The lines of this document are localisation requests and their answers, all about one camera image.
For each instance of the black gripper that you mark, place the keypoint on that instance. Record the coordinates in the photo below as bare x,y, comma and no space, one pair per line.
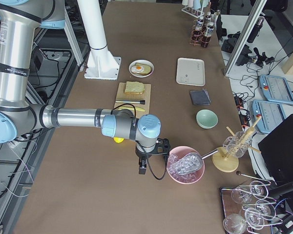
140,154

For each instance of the bread slice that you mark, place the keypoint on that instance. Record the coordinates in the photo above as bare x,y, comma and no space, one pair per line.
147,69
134,87

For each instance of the fried egg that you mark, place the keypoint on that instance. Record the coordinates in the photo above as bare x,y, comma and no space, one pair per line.
137,69

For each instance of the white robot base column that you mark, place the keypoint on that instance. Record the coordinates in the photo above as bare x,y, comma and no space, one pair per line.
101,63

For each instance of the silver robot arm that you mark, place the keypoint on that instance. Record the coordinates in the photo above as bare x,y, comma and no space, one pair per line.
19,19

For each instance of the cream rabbit tray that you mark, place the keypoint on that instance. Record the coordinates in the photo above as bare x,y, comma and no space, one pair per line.
190,72

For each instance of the yellow lemon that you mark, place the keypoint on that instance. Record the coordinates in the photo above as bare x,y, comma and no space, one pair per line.
118,139

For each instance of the pink bowl with ice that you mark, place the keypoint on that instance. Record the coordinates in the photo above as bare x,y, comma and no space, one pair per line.
174,156

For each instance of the wooden cutting board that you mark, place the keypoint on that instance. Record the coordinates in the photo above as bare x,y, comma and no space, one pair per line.
144,96

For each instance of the yellow plastic knife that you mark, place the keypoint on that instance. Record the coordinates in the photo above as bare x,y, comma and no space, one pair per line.
131,108

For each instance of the wooden mug tree stand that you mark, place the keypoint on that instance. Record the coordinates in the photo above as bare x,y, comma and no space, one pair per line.
223,161

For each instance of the green bowl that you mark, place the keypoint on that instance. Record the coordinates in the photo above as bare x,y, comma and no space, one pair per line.
206,119

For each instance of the grey folded cloth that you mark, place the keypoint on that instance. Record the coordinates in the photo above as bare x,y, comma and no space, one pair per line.
200,97

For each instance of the glass mug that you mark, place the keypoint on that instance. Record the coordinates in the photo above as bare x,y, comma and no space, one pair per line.
238,144

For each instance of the wine glass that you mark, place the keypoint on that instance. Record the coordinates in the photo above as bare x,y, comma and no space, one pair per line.
254,218
258,188
241,195
234,224

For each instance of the white round plate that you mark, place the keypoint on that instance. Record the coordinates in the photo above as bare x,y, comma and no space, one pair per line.
142,61

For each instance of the blue teach pendant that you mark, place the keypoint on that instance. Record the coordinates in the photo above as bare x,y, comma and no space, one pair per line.
272,114
276,89

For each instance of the tea bottle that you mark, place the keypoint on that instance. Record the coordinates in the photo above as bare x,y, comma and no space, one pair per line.
199,24
207,19
209,29

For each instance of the white cup rack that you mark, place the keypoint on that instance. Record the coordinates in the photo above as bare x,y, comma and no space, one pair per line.
194,8

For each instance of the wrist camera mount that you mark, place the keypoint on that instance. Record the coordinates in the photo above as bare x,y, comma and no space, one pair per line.
162,146

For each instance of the wire glass rack tray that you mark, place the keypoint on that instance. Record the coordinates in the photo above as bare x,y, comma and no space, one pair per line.
264,204

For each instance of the copper wire bottle rack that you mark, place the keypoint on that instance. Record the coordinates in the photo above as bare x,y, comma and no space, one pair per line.
198,38

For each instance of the aluminium frame post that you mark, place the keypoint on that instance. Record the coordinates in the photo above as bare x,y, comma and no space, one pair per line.
248,26

